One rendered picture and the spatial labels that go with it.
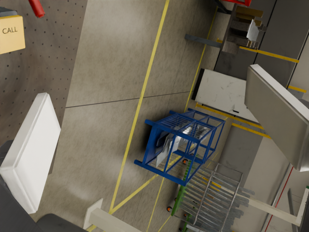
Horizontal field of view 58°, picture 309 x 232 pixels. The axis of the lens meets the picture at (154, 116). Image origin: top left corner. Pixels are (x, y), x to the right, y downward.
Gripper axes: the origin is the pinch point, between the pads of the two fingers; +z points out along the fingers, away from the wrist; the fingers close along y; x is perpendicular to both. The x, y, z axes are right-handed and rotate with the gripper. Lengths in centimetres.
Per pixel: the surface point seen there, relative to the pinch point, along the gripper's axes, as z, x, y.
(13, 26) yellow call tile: 37.5, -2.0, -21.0
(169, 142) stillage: 346, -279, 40
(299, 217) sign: 611, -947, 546
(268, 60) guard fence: 593, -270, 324
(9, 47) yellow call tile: 36.4, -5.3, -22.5
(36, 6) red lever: 47, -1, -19
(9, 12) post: 39.6, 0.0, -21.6
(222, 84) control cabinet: 549, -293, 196
